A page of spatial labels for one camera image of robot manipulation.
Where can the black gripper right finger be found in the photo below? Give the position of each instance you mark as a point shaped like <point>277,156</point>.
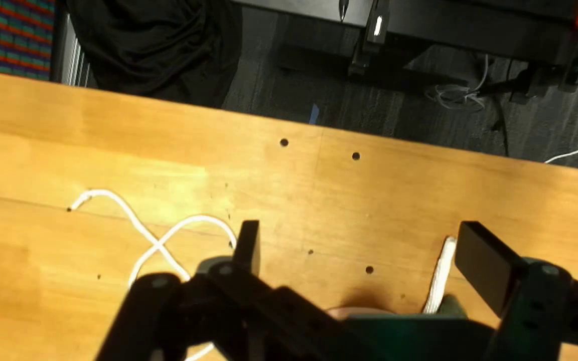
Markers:
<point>491,267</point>

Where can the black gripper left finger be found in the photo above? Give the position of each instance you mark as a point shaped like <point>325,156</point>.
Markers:
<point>248,247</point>

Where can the black hanging cloth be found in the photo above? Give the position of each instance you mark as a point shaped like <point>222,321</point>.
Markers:
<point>155,46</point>

